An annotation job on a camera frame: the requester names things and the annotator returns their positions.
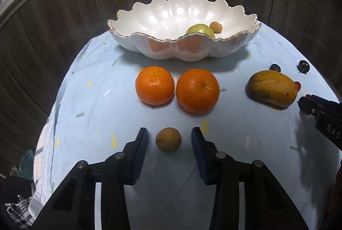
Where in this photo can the yellow mango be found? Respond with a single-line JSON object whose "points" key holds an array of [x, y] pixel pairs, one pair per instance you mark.
{"points": [[273, 88]]}

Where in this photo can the white scalloped ceramic bowl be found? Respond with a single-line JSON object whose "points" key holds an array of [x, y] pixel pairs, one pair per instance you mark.
{"points": [[158, 29]]}

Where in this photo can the orange mandarin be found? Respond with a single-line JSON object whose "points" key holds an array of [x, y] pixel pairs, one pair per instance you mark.
{"points": [[197, 91], [154, 85]]}

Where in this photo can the small brown longan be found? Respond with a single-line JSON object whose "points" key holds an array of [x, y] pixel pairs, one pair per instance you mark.
{"points": [[168, 140]]}

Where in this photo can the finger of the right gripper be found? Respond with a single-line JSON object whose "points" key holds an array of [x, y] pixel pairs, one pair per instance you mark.
{"points": [[318, 101], [308, 106]]}

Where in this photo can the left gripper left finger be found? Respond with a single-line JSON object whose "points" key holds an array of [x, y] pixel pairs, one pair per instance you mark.
{"points": [[135, 152]]}

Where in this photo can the large dark grape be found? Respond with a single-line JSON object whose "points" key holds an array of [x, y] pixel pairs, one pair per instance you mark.
{"points": [[303, 66]]}

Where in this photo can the brown longan in bowl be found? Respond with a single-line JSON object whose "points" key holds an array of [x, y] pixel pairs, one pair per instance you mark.
{"points": [[216, 27]]}

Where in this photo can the small dark blueberry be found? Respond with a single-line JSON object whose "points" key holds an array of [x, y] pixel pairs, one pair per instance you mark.
{"points": [[275, 67]]}

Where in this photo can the green round fruit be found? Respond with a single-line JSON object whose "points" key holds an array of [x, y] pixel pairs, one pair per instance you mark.
{"points": [[201, 28]]}

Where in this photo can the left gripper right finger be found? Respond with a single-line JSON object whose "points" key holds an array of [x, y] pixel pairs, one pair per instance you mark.
{"points": [[205, 155]]}

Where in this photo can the checkered cloth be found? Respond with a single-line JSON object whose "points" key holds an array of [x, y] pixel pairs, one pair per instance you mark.
{"points": [[18, 213]]}

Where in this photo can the light blue patterned tablecloth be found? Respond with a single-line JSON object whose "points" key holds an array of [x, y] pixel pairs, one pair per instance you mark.
{"points": [[97, 112]]}

